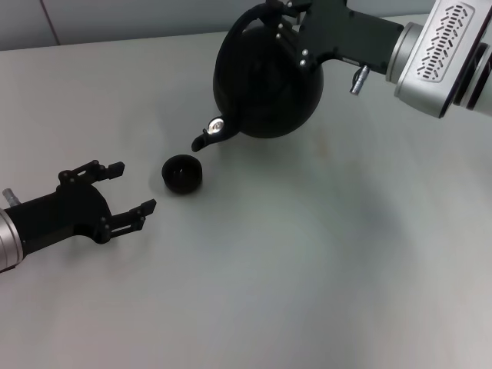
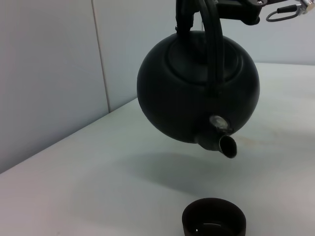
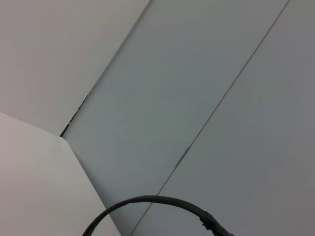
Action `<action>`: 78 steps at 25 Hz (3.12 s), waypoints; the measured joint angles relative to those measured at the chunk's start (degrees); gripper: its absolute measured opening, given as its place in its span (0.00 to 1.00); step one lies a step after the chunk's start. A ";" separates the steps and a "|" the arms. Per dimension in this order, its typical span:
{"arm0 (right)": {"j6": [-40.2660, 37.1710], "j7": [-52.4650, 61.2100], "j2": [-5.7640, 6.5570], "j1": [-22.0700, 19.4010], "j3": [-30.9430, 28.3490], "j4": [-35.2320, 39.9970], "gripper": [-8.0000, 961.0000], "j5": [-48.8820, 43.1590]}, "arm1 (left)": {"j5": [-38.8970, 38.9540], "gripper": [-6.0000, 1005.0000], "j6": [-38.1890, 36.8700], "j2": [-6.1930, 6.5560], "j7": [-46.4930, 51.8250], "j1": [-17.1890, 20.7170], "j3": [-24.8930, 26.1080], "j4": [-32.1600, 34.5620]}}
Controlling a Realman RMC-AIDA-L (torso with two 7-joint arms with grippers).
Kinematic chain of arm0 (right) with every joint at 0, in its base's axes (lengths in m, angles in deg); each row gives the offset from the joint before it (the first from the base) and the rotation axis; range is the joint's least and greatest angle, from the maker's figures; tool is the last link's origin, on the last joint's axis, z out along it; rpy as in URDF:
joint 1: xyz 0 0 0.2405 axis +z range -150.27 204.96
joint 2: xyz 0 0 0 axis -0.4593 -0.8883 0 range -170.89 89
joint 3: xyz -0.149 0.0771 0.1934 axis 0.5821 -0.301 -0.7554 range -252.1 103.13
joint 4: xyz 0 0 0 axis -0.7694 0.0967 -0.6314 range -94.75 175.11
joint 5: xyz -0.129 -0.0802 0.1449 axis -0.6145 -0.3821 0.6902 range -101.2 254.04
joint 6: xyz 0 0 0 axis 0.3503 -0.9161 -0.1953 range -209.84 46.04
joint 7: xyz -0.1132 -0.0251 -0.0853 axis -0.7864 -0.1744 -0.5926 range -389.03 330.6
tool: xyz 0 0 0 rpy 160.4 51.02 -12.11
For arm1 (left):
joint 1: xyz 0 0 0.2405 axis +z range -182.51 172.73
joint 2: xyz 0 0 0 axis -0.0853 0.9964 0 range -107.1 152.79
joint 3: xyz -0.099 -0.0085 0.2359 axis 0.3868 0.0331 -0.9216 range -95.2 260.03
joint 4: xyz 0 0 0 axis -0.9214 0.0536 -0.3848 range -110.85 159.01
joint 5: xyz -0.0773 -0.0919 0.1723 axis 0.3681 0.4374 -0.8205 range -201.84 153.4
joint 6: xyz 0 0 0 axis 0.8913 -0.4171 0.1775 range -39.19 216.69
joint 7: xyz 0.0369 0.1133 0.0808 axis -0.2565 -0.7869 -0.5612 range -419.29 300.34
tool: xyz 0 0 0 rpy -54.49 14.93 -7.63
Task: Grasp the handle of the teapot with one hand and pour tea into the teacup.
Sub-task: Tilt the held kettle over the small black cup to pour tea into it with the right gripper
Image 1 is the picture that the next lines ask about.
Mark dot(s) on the small dark teacup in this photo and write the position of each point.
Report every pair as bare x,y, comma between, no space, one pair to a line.
180,186

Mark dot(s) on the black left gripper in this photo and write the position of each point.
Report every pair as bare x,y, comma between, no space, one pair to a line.
65,215

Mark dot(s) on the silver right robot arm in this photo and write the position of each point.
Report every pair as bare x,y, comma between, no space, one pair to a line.
403,54

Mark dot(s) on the black cast iron teapot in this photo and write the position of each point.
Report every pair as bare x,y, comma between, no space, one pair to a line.
269,96

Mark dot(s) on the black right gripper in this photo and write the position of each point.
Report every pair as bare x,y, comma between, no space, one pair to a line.
342,34

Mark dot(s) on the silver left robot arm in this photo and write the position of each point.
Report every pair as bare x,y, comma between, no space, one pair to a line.
9,242

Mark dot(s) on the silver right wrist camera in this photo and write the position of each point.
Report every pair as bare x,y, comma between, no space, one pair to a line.
442,57

